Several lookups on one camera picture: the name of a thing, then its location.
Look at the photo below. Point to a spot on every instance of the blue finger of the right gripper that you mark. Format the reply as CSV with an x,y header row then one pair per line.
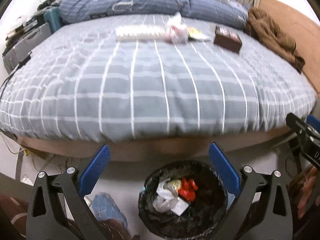
x,y
313,122

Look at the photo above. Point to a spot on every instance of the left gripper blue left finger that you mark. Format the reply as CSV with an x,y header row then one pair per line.
x,y
79,182

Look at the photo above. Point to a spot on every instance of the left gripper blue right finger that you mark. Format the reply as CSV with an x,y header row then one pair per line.
x,y
242,182

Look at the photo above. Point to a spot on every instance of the red plastic bag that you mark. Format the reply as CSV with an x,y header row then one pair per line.
x,y
188,189

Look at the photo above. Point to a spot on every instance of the dark snack box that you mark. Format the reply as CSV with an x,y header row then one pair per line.
x,y
227,39

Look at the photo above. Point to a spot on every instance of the yellow snack wrapper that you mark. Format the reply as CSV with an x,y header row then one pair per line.
x,y
196,35

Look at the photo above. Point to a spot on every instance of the white pink plastic bag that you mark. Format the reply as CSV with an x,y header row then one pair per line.
x,y
176,31

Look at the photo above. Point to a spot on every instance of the black lined trash bin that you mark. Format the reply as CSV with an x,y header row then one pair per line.
x,y
203,214

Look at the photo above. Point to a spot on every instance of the person's right hand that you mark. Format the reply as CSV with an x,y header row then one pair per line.
x,y
307,189

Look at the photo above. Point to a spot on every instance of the blue slipper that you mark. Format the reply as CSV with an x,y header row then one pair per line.
x,y
104,208

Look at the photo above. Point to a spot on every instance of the wooden headboard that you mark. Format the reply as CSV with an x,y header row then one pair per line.
x,y
303,30

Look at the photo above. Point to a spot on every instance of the brown fleece jacket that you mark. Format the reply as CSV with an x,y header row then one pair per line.
x,y
261,26

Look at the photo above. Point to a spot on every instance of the grey checked bed sheet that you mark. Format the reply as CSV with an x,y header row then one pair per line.
x,y
81,83

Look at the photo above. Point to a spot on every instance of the grey suitcase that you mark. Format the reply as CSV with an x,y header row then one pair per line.
x,y
24,46

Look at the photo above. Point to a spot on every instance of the teal suitcase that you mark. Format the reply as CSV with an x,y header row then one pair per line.
x,y
53,18

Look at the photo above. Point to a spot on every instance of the blue striped duvet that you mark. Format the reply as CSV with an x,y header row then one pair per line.
x,y
75,11

